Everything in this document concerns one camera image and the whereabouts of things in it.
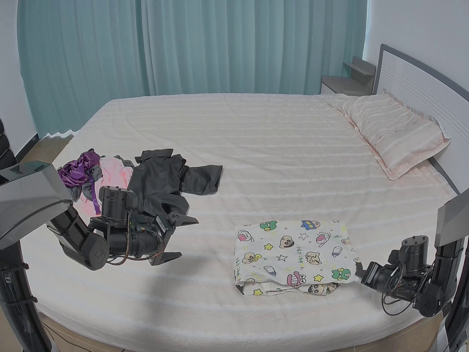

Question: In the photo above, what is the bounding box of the black shirt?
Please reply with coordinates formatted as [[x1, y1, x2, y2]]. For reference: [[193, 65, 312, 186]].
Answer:
[[127, 148, 224, 221]]

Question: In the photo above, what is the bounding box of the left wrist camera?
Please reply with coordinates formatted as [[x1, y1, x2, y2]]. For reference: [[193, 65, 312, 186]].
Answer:
[[130, 211, 159, 231]]

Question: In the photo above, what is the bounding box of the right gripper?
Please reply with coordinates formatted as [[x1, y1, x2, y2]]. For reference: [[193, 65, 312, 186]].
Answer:
[[354, 258, 404, 293]]

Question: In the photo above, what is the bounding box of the white printed pyjama top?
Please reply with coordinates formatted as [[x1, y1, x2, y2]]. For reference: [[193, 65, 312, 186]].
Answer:
[[233, 219, 360, 297]]

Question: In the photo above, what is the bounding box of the black chest of drawers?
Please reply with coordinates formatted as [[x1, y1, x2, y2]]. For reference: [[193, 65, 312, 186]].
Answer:
[[0, 119, 17, 170]]

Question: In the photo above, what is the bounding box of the purple satin garment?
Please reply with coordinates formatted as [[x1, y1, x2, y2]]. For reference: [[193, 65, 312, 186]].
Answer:
[[58, 151, 102, 189]]

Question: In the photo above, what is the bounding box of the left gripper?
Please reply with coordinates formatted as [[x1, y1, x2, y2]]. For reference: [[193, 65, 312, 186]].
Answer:
[[131, 213, 200, 267]]

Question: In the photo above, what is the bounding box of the bed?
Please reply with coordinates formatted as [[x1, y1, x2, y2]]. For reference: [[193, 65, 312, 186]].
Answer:
[[22, 43, 469, 352]]

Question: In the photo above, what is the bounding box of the pink garment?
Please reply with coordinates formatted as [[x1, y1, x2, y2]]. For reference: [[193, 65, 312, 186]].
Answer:
[[78, 156, 133, 220]]

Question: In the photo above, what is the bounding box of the grey bedside table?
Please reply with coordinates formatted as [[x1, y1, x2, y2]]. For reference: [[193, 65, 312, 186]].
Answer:
[[321, 55, 377, 97]]

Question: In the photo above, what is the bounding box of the cream pillow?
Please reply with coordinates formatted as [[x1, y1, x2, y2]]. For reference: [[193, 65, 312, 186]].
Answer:
[[328, 90, 451, 182]]

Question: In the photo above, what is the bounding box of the grey garment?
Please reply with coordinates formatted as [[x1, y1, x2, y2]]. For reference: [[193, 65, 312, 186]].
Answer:
[[71, 155, 135, 201]]

